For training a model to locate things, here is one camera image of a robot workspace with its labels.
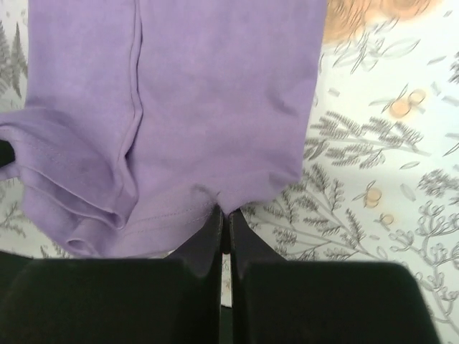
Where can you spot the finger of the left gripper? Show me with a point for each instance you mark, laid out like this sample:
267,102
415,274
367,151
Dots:
7,154

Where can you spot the floral patterned table mat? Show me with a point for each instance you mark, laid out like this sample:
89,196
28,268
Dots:
379,180

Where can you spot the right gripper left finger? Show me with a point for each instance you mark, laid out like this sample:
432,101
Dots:
171,300

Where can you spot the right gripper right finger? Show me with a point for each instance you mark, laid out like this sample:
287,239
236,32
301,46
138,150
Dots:
279,301

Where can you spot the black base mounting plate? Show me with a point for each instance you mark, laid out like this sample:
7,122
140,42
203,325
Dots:
11,265

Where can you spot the purple t shirt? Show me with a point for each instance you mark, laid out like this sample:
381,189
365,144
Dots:
142,116

